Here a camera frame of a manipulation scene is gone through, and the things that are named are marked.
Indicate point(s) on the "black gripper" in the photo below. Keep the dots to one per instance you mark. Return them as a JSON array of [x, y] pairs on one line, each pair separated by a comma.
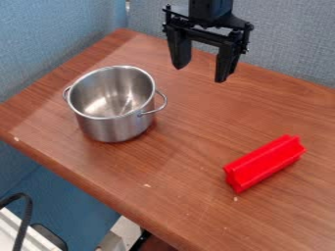
[[207, 13]]

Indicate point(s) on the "red plastic block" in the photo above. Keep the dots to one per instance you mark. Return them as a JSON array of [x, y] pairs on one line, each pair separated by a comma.
[[263, 162]]

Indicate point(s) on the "stainless steel pot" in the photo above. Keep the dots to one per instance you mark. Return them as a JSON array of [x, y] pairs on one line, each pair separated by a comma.
[[115, 100]]

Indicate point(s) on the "white box under table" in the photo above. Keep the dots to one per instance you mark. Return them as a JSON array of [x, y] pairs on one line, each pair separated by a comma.
[[120, 237]]

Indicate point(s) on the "white panel at corner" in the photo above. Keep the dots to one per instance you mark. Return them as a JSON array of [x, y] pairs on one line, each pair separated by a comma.
[[36, 241]]

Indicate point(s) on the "black table leg frame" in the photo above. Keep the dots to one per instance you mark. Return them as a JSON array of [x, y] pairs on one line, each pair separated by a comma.
[[149, 243]]

